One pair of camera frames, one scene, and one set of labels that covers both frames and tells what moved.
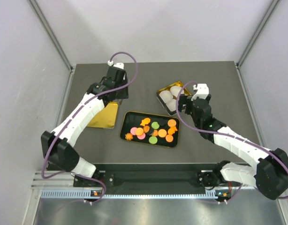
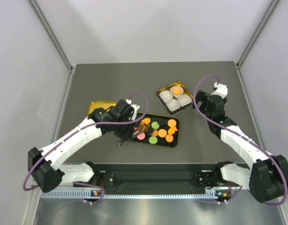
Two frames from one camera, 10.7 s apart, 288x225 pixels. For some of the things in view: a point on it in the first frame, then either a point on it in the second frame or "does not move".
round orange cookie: x=171 y=123 does not move
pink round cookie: x=141 y=137 does not move
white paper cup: x=166 y=95 does not move
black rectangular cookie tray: x=150 y=129 does not move
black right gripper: x=183 y=101 → x=202 y=96
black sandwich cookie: x=150 y=131 does not move
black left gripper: x=124 y=94 → x=127 y=135
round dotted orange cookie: x=139 y=131 → x=176 y=91
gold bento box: x=168 y=96 does not move
